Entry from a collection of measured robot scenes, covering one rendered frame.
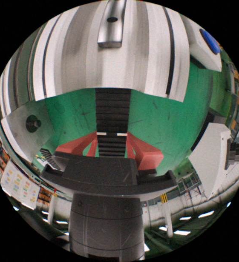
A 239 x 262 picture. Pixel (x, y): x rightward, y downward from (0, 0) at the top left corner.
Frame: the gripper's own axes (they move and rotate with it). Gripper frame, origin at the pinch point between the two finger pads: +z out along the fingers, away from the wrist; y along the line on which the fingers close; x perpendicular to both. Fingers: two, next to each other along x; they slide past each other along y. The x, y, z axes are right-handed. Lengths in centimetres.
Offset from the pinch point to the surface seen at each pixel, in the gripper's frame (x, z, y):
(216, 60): -16.5, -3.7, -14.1
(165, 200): 537, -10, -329
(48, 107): -4.8, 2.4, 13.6
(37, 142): -0.1, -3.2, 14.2
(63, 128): 0.2, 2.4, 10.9
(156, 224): 1043, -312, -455
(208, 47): -17.1, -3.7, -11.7
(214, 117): -6.3, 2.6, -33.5
